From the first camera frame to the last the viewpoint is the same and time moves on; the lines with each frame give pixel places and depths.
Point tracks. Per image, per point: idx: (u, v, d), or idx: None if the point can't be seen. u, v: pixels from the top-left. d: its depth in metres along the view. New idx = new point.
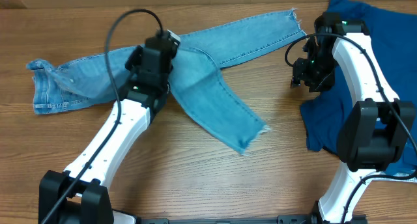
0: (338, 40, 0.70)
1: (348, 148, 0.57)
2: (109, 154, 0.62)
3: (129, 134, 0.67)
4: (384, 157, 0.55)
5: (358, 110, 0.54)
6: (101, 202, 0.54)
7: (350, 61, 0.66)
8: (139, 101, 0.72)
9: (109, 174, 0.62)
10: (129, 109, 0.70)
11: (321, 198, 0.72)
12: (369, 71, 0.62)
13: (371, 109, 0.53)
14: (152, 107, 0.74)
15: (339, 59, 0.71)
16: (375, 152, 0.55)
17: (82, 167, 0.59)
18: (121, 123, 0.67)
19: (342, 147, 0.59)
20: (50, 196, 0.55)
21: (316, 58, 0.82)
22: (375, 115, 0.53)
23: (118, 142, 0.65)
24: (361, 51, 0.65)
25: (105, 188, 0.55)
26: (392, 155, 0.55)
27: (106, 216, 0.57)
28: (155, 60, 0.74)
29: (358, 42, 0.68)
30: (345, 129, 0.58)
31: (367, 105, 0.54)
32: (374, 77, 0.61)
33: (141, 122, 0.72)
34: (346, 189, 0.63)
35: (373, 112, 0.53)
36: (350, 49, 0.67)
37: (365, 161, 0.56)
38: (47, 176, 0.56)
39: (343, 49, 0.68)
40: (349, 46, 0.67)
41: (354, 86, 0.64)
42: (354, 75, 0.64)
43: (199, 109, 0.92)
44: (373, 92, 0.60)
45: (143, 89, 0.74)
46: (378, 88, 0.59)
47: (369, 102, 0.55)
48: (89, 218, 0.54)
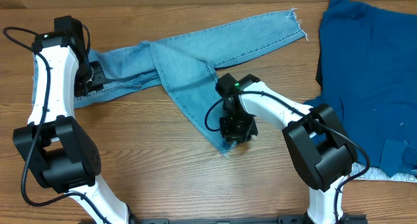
0: (240, 98, 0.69)
1: (308, 173, 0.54)
2: (59, 94, 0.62)
3: (65, 75, 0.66)
4: (343, 161, 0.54)
5: (288, 137, 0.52)
6: (76, 128, 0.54)
7: (260, 106, 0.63)
8: (57, 44, 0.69)
9: (68, 109, 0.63)
10: (53, 56, 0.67)
11: (310, 210, 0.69)
12: (275, 103, 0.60)
13: (297, 129, 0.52)
14: (73, 45, 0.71)
15: (253, 111, 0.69)
16: (332, 162, 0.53)
17: (41, 114, 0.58)
18: (52, 68, 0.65)
19: (307, 178, 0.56)
20: (28, 150, 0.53)
21: (231, 114, 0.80)
22: (304, 133, 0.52)
23: (60, 79, 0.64)
24: (261, 94, 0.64)
25: (71, 118, 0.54)
26: (346, 152, 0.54)
27: (88, 146, 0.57)
28: (66, 20, 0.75)
29: (255, 87, 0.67)
30: (294, 159, 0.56)
31: (292, 129, 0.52)
32: (281, 104, 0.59)
33: (70, 60, 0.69)
34: (328, 202, 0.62)
35: (301, 131, 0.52)
36: (253, 98, 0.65)
37: (331, 174, 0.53)
38: (15, 134, 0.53)
39: (249, 102, 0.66)
40: (251, 96, 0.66)
41: (277, 124, 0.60)
42: (270, 114, 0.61)
43: (191, 107, 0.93)
44: (288, 115, 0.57)
45: (55, 35, 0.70)
46: (290, 111, 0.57)
47: (293, 124, 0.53)
48: (73, 149, 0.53)
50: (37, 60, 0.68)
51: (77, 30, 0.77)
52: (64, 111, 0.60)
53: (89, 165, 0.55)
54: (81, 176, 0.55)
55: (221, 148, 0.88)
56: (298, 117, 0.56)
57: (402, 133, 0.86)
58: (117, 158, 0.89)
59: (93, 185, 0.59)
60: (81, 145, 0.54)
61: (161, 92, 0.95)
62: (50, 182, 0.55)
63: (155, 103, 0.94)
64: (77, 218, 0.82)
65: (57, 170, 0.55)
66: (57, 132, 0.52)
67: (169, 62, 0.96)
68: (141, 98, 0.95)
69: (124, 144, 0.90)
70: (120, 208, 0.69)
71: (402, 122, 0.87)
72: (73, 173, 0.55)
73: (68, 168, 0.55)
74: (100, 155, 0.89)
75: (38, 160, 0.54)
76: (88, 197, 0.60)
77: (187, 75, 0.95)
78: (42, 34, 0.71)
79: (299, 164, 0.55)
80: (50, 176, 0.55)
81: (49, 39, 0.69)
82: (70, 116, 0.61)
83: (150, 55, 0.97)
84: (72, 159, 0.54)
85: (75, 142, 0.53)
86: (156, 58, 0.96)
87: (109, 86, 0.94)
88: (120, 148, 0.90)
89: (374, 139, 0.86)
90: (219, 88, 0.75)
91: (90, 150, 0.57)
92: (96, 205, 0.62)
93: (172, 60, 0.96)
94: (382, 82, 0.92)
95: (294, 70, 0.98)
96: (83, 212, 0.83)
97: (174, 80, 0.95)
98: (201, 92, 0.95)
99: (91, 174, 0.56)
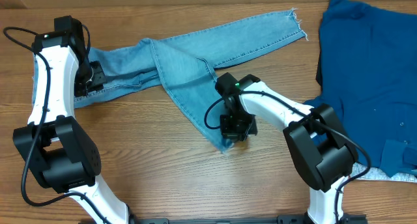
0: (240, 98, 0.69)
1: (309, 173, 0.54)
2: (59, 94, 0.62)
3: (65, 75, 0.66)
4: (345, 162, 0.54)
5: (289, 137, 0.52)
6: (77, 128, 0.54)
7: (260, 106, 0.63)
8: (57, 44, 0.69)
9: (68, 109, 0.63)
10: (53, 56, 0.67)
11: (310, 211, 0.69)
12: (275, 103, 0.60)
13: (298, 129, 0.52)
14: (73, 45, 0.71)
15: (253, 111, 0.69)
16: (333, 163, 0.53)
17: (41, 114, 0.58)
18: (53, 68, 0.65)
19: (308, 180, 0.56)
20: (28, 150, 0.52)
21: (232, 113, 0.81)
22: (305, 133, 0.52)
23: (60, 79, 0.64)
24: (261, 94, 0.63)
25: (71, 119, 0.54)
26: (346, 152, 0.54)
27: (88, 146, 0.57)
28: (66, 20, 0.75)
29: (255, 87, 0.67)
30: (295, 159, 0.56)
31: (292, 129, 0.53)
32: (283, 105, 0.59)
33: (70, 61, 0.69)
34: (328, 202, 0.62)
35: (301, 133, 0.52)
36: (253, 97, 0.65)
37: (331, 174, 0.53)
38: (15, 134, 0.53)
39: (249, 102, 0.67)
40: (250, 96, 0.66)
41: (279, 124, 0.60)
42: (271, 114, 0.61)
43: (190, 105, 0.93)
44: (290, 116, 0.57)
45: (55, 35, 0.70)
46: (291, 111, 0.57)
47: (294, 124, 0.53)
48: (73, 149, 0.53)
50: (37, 60, 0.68)
51: (77, 30, 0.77)
52: (64, 111, 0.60)
53: (89, 165, 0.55)
54: (81, 175, 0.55)
55: (221, 146, 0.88)
56: (300, 117, 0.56)
57: (402, 133, 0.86)
58: (117, 158, 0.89)
59: (93, 185, 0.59)
60: (81, 145, 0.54)
61: (161, 92, 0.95)
62: (50, 182, 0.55)
63: (155, 103, 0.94)
64: (77, 218, 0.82)
65: (57, 170, 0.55)
66: (57, 132, 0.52)
67: (169, 60, 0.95)
68: (141, 98, 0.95)
69: (124, 144, 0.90)
70: (120, 208, 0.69)
71: (402, 122, 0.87)
72: (73, 173, 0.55)
73: (68, 168, 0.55)
74: (100, 155, 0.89)
75: (38, 160, 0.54)
76: (88, 197, 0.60)
77: (186, 73, 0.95)
78: (42, 34, 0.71)
79: (300, 164, 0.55)
80: (50, 176, 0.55)
81: (49, 39, 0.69)
82: (70, 116, 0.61)
83: (150, 53, 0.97)
84: (72, 159, 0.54)
85: (75, 142, 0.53)
86: (156, 56, 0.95)
87: (109, 86, 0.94)
88: (120, 148, 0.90)
89: (374, 139, 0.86)
90: (219, 88, 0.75)
91: (90, 150, 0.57)
92: (96, 205, 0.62)
93: (172, 58, 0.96)
94: (382, 82, 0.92)
95: (294, 70, 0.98)
96: (83, 212, 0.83)
97: (174, 79, 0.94)
98: (198, 90, 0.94)
99: (91, 174, 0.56)
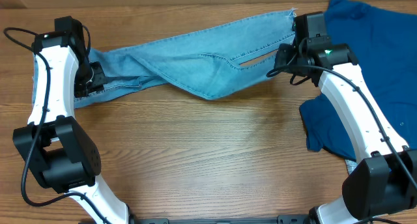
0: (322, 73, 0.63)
1: (358, 201, 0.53)
2: (59, 94, 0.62)
3: (65, 75, 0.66)
4: (396, 206, 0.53)
5: (367, 170, 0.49)
6: (76, 128, 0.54)
7: (345, 103, 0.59)
8: (57, 44, 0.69)
9: (68, 109, 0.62)
10: (53, 56, 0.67)
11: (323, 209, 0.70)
12: (368, 115, 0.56)
13: (380, 167, 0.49)
14: (73, 44, 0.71)
15: (328, 94, 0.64)
16: (385, 203, 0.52)
17: (41, 114, 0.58)
18: (52, 68, 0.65)
19: (349, 202, 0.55)
20: (27, 150, 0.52)
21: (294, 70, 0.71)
22: (385, 174, 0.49)
23: (59, 79, 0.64)
24: (354, 89, 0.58)
25: (70, 118, 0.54)
26: (406, 202, 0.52)
27: (88, 146, 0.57)
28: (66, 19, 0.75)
29: (349, 75, 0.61)
30: (352, 181, 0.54)
31: (375, 164, 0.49)
32: (375, 124, 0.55)
33: (70, 61, 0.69)
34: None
35: (382, 172, 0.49)
36: (340, 86, 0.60)
37: (378, 211, 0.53)
38: (15, 134, 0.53)
39: (332, 86, 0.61)
40: (338, 83, 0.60)
41: (355, 135, 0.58)
42: (353, 121, 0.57)
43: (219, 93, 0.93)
44: (378, 142, 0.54)
45: (55, 34, 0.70)
46: (382, 137, 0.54)
47: (378, 158, 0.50)
48: (74, 149, 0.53)
50: (37, 61, 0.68)
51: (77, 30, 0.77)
52: (64, 111, 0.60)
53: (89, 166, 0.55)
54: (81, 175, 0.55)
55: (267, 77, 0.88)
56: (386, 148, 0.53)
57: (402, 133, 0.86)
58: (118, 158, 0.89)
59: (93, 185, 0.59)
60: (81, 145, 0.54)
61: (161, 92, 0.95)
62: (50, 182, 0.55)
63: (155, 103, 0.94)
64: (77, 218, 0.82)
65: (57, 170, 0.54)
66: (57, 132, 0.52)
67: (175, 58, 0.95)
68: (141, 98, 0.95)
69: (124, 144, 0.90)
70: (120, 208, 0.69)
71: (402, 122, 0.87)
72: (73, 173, 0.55)
73: (68, 168, 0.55)
74: (100, 155, 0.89)
75: (38, 160, 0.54)
76: (88, 197, 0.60)
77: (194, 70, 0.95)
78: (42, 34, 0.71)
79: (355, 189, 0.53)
80: (50, 176, 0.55)
81: (49, 39, 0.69)
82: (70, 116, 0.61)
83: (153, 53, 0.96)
84: (72, 159, 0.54)
85: (75, 142, 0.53)
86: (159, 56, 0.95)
87: (109, 87, 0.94)
88: (120, 148, 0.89)
89: None
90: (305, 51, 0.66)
91: (90, 150, 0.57)
92: (97, 206, 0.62)
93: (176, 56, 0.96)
94: (382, 82, 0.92)
95: None
96: (83, 212, 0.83)
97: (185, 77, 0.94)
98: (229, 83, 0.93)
99: (91, 174, 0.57)
